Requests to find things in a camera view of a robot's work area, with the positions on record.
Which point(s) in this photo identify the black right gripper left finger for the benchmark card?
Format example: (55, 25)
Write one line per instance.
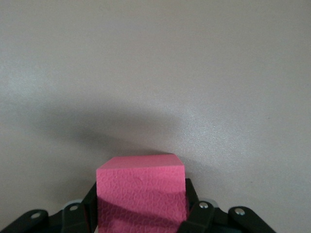
(73, 218)

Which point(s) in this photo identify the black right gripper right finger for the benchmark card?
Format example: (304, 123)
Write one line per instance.
(206, 218)

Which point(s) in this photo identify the red foam cube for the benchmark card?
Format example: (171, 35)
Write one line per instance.
(141, 194)

